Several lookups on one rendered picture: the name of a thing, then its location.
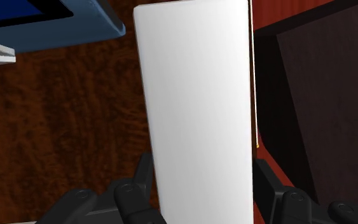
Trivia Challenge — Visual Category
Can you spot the blue tablet with dark screen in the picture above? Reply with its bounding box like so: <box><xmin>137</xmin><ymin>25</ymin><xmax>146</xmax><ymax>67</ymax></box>
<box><xmin>0</xmin><ymin>0</ymin><xmax>127</xmax><ymax>53</ymax></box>

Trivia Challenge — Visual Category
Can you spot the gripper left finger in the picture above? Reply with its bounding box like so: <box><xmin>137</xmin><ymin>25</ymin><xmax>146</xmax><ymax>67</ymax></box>
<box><xmin>38</xmin><ymin>151</ymin><xmax>167</xmax><ymax>224</ymax></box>

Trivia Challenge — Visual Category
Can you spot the dark robot stand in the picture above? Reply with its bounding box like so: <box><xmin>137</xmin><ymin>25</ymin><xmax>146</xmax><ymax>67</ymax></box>
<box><xmin>252</xmin><ymin>0</ymin><xmax>358</xmax><ymax>213</ymax></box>

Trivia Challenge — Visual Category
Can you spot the white rectangular slab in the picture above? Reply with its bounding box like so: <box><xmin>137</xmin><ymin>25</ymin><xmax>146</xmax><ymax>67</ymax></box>
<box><xmin>132</xmin><ymin>0</ymin><xmax>255</xmax><ymax>224</ymax></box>

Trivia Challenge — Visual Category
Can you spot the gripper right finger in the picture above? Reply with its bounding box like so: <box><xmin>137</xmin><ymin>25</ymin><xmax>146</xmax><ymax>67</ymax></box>
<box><xmin>252</xmin><ymin>158</ymin><xmax>358</xmax><ymax>224</ymax></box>

